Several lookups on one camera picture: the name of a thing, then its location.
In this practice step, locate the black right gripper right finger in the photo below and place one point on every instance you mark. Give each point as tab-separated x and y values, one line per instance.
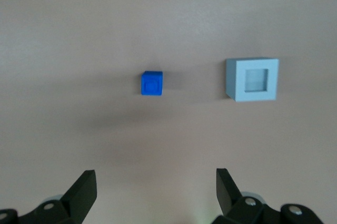
229	197

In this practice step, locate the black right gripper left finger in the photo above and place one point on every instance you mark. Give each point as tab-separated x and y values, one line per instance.
76	200

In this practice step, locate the gray square socket base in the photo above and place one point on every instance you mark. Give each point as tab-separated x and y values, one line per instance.
241	82

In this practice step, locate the small blue cube part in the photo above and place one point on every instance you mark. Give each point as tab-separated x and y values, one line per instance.
151	84

